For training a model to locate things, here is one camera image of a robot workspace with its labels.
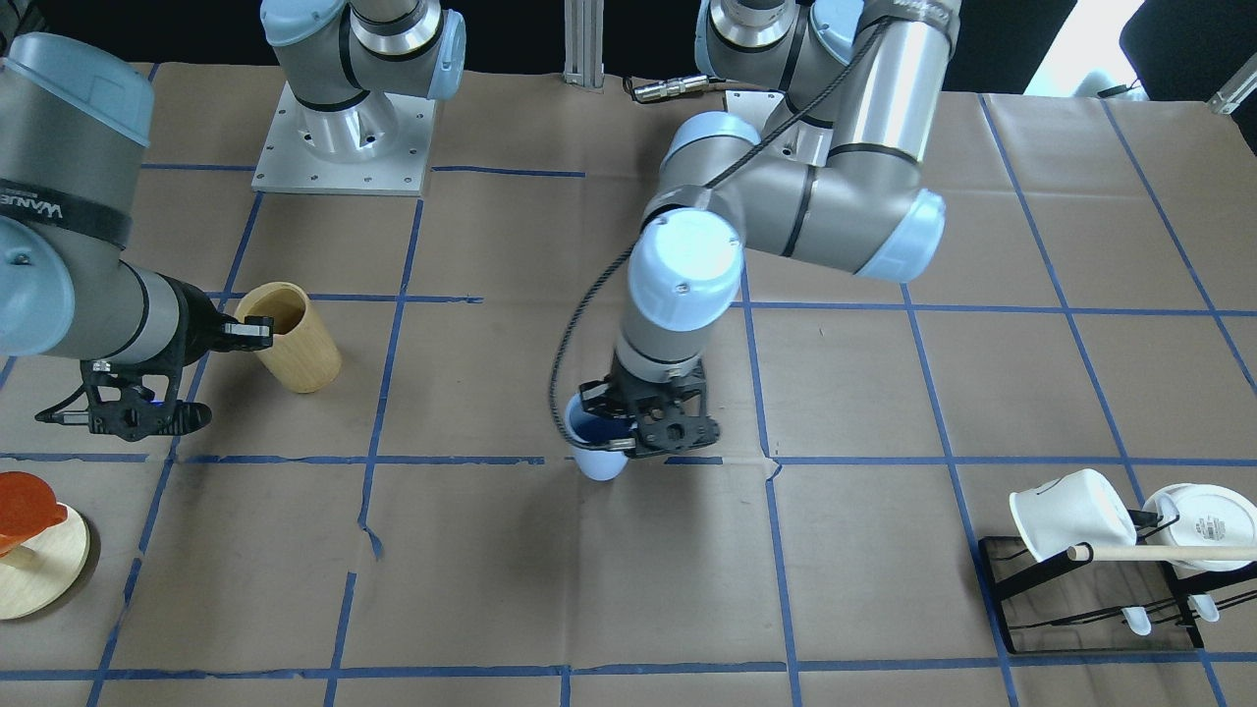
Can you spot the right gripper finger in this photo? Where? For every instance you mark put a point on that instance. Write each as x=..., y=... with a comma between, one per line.
x=254, y=333

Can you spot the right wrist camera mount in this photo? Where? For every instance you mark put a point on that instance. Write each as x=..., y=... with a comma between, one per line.
x=130, y=402

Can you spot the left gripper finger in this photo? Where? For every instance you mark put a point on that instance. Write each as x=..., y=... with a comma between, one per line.
x=603, y=399
x=673, y=436

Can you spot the blue plastic cup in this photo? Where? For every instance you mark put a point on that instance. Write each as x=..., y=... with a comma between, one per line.
x=589, y=429

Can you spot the white smiley mug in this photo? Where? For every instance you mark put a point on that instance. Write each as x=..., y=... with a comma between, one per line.
x=1082, y=506
x=1204, y=515

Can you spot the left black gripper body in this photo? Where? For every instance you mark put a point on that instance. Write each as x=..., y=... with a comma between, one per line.
x=596, y=400

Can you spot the aluminium frame post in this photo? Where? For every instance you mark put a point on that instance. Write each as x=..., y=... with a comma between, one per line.
x=583, y=22

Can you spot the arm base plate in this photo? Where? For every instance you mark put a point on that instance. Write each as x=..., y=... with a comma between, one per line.
x=379, y=147
x=766, y=110

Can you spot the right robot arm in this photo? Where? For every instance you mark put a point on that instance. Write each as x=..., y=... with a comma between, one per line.
x=362, y=80

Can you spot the white smiley mug inner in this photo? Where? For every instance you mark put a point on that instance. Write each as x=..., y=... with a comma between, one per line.
x=1082, y=506

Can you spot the wooden mug tree stand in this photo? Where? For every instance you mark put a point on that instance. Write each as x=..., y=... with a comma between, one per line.
x=40, y=571

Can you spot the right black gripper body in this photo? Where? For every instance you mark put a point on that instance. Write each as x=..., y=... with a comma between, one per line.
x=193, y=321

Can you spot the orange red cup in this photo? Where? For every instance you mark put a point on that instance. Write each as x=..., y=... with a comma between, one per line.
x=28, y=507

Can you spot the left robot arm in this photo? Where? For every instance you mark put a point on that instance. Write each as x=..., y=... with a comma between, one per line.
x=832, y=177

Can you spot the black wire mug rack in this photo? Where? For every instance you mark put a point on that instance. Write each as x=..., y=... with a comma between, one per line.
x=1065, y=606

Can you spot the bamboo cylinder holder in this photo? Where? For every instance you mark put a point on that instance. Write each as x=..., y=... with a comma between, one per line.
x=303, y=357

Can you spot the white smiley mug outer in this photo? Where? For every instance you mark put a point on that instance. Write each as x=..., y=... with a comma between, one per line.
x=1204, y=515

